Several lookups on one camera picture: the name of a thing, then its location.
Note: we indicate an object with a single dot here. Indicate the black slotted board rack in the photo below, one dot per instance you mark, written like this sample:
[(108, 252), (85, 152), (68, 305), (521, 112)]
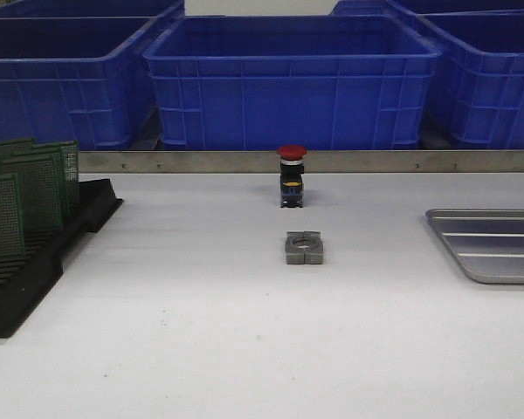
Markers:
[(25, 280)]

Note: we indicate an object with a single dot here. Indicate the blue plastic bin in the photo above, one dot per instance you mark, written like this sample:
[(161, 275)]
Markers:
[(75, 79), (476, 94), (258, 83)]

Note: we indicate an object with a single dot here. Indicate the far left blue bin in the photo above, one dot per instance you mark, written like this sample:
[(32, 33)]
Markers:
[(81, 8)]

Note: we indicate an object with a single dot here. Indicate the silver metal tray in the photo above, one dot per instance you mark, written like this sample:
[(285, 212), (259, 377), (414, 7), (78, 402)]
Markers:
[(487, 244)]

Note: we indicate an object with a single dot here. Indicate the red emergency stop button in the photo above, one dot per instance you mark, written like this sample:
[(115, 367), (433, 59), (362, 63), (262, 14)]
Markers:
[(291, 171)]

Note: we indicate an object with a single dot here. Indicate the centre blue plastic bin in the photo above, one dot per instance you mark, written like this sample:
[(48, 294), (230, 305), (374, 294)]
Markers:
[(258, 83)]

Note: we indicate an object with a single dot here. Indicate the grey metal clamp block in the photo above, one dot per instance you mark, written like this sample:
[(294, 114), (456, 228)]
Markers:
[(304, 247)]

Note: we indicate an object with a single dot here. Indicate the far right blue bin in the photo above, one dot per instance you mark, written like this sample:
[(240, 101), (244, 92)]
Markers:
[(419, 7)]

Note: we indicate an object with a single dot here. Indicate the right blue plastic bin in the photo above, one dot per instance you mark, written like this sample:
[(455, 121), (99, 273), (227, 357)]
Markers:
[(476, 94)]

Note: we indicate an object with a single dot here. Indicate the left blue plastic bin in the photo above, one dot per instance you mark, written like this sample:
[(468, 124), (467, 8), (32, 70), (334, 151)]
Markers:
[(75, 79)]

